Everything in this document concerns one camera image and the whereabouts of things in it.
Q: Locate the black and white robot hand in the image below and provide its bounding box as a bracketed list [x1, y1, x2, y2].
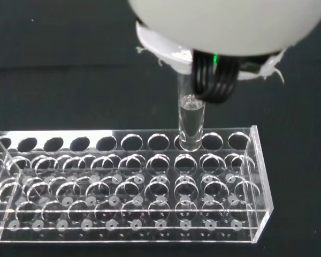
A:
[125, 0, 321, 104]

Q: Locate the clear acrylic test tube rack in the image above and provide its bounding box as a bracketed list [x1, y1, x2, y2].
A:
[0, 124, 274, 245]

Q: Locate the black bench cloth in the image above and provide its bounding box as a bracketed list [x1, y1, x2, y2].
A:
[0, 0, 321, 257]

